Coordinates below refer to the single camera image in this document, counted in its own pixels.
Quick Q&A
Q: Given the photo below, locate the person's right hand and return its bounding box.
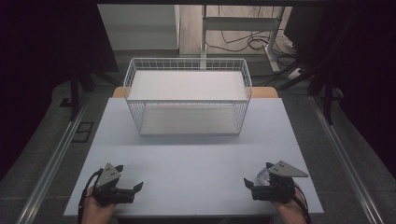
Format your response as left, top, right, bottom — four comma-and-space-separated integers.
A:
271, 186, 307, 224

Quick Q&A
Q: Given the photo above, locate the white cabinet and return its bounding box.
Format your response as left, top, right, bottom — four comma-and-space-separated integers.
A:
97, 4, 181, 51

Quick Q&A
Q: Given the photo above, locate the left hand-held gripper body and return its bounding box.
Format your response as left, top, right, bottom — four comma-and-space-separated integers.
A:
92, 162, 135, 207

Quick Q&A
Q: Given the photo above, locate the white power strip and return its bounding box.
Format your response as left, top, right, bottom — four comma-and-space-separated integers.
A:
286, 66, 303, 80

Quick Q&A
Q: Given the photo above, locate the white wire basket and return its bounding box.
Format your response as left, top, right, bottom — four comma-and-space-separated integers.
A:
123, 57, 253, 137

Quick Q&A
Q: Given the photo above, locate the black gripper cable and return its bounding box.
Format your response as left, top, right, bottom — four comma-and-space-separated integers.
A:
292, 182, 312, 224
78, 168, 104, 224

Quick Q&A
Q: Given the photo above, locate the black curtain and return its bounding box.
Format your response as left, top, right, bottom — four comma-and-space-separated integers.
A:
284, 0, 396, 180
0, 0, 120, 181

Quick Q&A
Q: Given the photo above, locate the black metal stand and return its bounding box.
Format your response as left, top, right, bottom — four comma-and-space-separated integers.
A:
69, 60, 120, 121
307, 12, 359, 126

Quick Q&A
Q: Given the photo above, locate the aluminium floor rail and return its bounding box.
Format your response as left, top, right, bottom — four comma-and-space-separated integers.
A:
309, 94, 385, 224
15, 92, 92, 224

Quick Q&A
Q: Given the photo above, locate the white metal desk frame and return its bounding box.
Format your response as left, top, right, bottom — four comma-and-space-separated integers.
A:
200, 4, 286, 73

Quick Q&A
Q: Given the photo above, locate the tangle of black floor cables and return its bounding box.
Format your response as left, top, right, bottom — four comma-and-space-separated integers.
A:
205, 5, 301, 68

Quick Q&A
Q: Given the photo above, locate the clear plastic container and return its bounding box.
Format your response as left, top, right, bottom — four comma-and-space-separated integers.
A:
256, 167, 272, 188

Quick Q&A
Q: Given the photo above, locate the black rectangular floor frame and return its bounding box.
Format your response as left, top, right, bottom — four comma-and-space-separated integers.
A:
72, 120, 95, 144

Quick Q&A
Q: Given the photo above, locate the person's left hand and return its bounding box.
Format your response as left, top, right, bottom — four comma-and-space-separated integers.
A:
81, 186, 118, 224

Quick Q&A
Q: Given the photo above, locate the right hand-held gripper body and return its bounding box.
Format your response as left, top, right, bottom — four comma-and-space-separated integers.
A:
251, 160, 309, 204

